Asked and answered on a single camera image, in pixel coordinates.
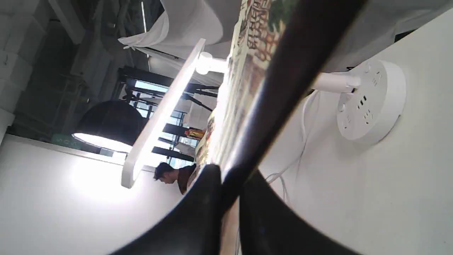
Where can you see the black dome ceiling lamp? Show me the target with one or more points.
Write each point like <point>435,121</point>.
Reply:
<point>113,125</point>

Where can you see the person in brown shirt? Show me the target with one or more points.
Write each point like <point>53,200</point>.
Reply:
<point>169,175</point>

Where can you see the painted paper folding fan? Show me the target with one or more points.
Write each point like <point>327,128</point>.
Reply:
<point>314,30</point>

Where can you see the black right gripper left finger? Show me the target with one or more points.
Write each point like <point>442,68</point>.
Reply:
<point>193,227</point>

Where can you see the white desk lamp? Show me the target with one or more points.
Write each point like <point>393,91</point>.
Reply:
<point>372,98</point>

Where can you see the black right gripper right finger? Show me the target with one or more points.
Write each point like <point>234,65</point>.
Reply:
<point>269,227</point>

